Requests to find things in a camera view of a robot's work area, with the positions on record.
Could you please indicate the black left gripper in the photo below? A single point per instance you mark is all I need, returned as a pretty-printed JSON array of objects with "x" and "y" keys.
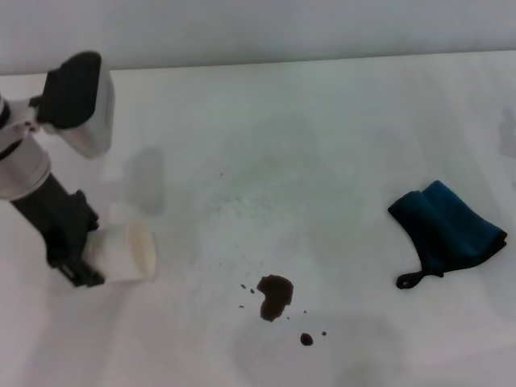
[{"x": 60, "y": 221}]

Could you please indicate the white paper cup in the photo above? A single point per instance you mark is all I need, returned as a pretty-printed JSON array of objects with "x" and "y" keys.
[{"x": 125, "y": 254}]

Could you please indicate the blue rag with black loop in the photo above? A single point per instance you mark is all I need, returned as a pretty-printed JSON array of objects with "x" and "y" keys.
[{"x": 447, "y": 225}]

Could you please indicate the white and black left wrist camera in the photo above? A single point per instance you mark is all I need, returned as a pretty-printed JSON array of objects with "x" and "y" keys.
[{"x": 76, "y": 101}]

